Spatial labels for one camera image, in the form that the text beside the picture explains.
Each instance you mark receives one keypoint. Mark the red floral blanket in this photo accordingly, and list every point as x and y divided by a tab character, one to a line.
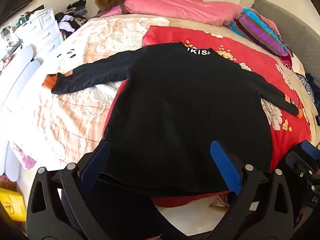
250	62

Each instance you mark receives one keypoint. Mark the magenta cloth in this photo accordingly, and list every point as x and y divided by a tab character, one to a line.
286	60

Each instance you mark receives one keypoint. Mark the white dresser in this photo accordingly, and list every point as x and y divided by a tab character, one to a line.
47	27

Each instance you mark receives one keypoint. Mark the yellow box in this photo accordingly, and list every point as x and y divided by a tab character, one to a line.
12	205

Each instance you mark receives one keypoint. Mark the black sweater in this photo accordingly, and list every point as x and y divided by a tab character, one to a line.
175	105

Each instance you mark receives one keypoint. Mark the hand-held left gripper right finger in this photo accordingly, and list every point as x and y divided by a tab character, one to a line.
226	165

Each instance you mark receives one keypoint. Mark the striped colourful pillow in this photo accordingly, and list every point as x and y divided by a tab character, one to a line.
260	30

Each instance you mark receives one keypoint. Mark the grey padded headboard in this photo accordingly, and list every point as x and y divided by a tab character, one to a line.
295	35

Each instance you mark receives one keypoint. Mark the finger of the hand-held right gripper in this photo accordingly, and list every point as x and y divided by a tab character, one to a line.
310	146

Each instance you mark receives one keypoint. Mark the pile of mixed clothes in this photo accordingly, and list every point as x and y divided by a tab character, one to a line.
70	20

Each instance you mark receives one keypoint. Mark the pink duvet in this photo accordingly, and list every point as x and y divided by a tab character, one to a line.
180	7

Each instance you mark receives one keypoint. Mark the white scalloped bed panel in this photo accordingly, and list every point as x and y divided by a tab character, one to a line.
20	65

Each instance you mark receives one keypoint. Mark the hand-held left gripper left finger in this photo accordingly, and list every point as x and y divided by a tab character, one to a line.
97	161

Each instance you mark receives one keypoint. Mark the blue patterned clothing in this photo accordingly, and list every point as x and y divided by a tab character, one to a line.
308	85

